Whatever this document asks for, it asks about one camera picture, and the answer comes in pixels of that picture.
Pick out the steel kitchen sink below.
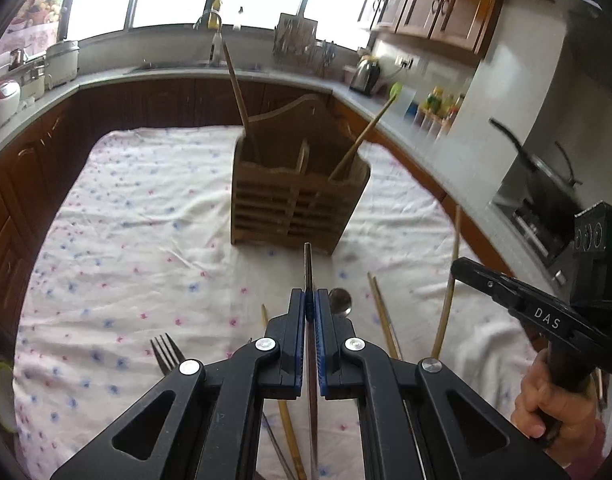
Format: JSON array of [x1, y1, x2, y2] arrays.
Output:
[[123, 60, 264, 73]]

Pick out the metal spoon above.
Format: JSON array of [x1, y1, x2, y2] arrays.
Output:
[[329, 287, 353, 317]]

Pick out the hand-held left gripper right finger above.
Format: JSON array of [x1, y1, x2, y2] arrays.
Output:
[[315, 289, 572, 480]]

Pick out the wooden utensil holder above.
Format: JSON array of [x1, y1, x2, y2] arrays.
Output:
[[231, 94, 371, 257]]

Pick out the fruit and palm wall poster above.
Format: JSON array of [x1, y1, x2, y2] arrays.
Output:
[[0, 0, 69, 61]]

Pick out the small white appliance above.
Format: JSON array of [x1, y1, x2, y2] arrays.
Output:
[[20, 57, 47, 101]]

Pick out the white electric pot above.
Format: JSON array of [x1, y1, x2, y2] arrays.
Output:
[[46, 40, 80, 88]]

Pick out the person's right forearm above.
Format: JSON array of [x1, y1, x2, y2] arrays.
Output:
[[561, 417, 612, 480]]

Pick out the wooden chopstick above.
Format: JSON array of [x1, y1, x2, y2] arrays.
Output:
[[367, 272, 401, 360], [261, 304, 307, 480], [431, 205, 462, 361], [328, 95, 394, 182]]

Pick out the flat wooden stick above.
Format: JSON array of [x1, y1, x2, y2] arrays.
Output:
[[222, 42, 261, 166]]

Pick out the black gas stove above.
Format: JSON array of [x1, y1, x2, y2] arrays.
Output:
[[493, 195, 577, 266]]

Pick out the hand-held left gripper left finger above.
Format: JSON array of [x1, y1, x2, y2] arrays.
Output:
[[50, 289, 307, 480]]

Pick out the grey kitchen countertop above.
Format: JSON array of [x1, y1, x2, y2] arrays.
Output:
[[0, 62, 577, 301]]

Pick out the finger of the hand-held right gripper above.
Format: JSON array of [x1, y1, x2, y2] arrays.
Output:
[[451, 257, 587, 343]]

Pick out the white and pink rice cooker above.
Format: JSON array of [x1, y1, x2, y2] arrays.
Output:
[[0, 80, 21, 133]]

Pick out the black wok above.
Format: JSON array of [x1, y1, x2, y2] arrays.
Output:
[[488, 117, 584, 221]]

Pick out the steel electric kettle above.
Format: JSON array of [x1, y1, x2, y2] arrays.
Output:
[[349, 54, 381, 96]]

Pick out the group of condiment bottles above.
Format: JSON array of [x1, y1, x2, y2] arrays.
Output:
[[416, 87, 467, 133]]

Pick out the green plastic basin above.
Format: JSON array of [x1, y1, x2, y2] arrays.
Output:
[[0, 362, 19, 433]]

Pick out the white plastic container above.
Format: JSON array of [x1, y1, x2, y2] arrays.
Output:
[[398, 85, 419, 121]]

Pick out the person's right hand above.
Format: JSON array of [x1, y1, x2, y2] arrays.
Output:
[[511, 347, 607, 441]]

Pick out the wooden wall cabinets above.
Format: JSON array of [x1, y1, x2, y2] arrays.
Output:
[[358, 0, 502, 53]]

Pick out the kitchen faucet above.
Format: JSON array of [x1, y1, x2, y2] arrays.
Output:
[[193, 10, 224, 66]]

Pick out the white floral tablecloth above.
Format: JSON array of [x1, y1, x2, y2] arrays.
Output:
[[13, 125, 552, 480]]

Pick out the knife and utensil rack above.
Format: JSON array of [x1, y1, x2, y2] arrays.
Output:
[[273, 12, 337, 78]]

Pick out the metal fork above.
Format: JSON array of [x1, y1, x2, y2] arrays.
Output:
[[150, 332, 294, 480]]

